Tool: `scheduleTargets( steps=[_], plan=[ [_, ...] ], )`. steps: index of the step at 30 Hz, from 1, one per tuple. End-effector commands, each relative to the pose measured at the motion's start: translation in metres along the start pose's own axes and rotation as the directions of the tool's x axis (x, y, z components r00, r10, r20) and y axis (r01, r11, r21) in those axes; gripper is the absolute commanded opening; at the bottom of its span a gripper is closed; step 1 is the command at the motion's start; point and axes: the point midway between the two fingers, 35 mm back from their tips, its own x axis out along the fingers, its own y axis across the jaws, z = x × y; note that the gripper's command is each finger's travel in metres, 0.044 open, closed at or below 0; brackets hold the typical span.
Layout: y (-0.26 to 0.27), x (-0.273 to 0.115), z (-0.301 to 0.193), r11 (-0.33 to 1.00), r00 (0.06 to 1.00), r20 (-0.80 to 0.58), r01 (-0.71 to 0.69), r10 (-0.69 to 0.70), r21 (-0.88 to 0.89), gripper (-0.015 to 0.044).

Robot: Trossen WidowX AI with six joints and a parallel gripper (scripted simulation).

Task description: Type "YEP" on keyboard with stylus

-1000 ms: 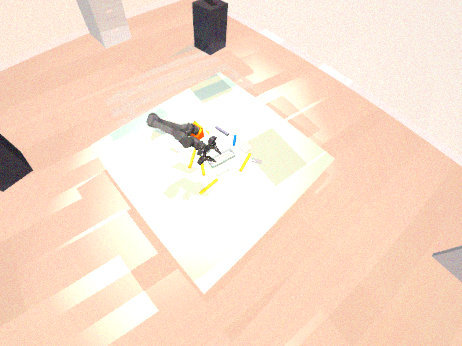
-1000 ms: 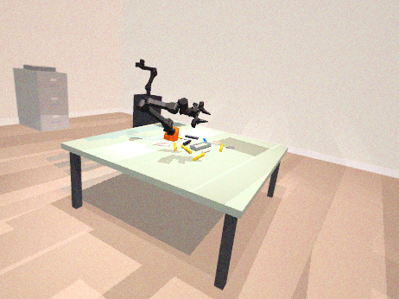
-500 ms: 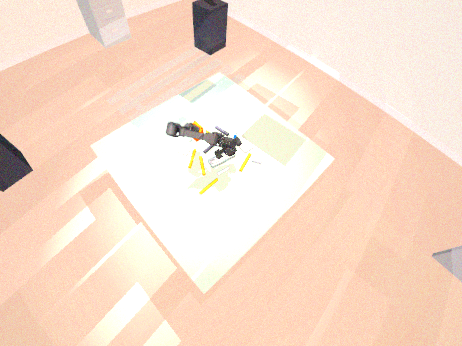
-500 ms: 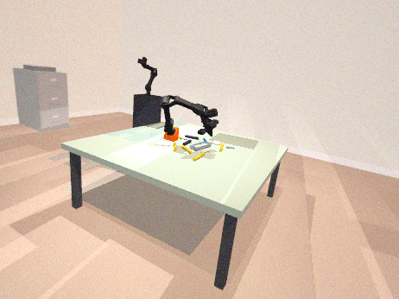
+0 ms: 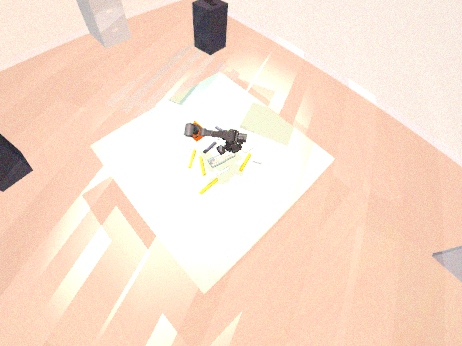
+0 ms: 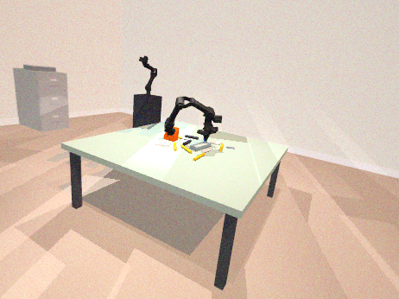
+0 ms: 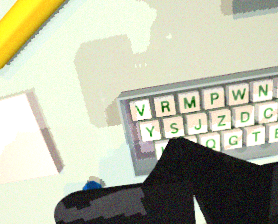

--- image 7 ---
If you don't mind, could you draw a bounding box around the grey keyboard with white letter keys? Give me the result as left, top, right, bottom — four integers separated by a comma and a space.
116, 66, 278, 179

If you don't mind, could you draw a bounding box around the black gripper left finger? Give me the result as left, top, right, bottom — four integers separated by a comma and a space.
54, 138, 196, 224

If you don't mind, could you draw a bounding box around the blue stylus with grey tip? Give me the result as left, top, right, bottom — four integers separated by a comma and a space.
82, 181, 102, 190

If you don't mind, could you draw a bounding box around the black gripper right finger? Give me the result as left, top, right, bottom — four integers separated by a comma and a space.
177, 137, 278, 224

